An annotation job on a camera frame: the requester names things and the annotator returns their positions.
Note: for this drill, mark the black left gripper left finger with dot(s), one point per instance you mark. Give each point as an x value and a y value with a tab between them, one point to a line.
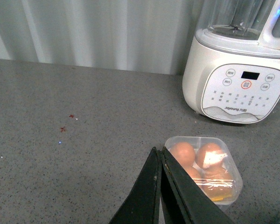
143	202

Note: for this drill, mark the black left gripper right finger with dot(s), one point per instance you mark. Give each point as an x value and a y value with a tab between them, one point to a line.
183	202

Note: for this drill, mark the brown egg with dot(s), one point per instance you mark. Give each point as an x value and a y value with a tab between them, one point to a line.
218	184

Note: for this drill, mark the clear plastic egg box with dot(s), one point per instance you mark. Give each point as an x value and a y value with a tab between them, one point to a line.
228	164

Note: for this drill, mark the brown egg box front-left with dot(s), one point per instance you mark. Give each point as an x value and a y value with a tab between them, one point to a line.
195	175

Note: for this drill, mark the brown egg box back-left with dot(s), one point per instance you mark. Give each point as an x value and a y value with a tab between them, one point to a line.
184	153

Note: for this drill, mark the brown egg box back-right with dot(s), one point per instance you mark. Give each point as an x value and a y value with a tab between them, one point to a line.
210	155

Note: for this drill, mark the white Joyoung blender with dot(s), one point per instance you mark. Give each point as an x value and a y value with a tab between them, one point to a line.
233	69

